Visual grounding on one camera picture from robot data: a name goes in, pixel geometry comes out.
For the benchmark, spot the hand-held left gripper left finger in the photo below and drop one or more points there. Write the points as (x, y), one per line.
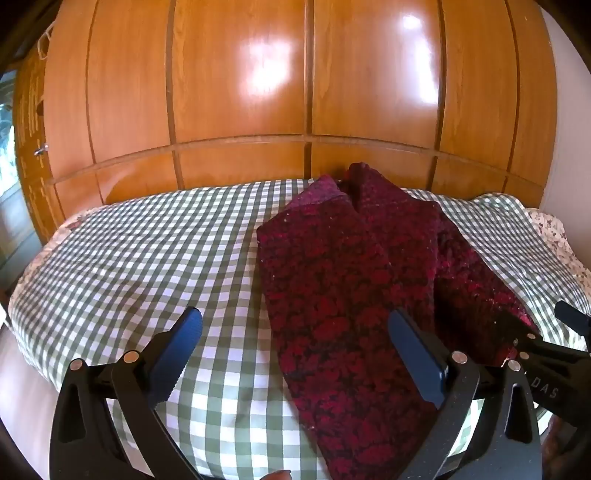
(178, 350)

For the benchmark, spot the dark red knitted sweater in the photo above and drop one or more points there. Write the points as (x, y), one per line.
(341, 286)

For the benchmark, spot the green white checked bed sheet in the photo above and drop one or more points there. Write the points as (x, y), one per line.
(161, 258)

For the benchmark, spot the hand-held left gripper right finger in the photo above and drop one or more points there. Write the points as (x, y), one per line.
(415, 350)

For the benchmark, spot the wooden wardrobe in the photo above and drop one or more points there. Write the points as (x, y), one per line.
(240, 83)

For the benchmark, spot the window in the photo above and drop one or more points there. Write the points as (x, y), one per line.
(7, 138)

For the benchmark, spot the white clothes hanger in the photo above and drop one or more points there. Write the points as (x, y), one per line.
(45, 44)

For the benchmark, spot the metal wardrobe key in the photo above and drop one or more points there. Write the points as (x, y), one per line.
(40, 150)

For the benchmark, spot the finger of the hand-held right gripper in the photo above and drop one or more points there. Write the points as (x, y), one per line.
(519, 330)
(575, 321)

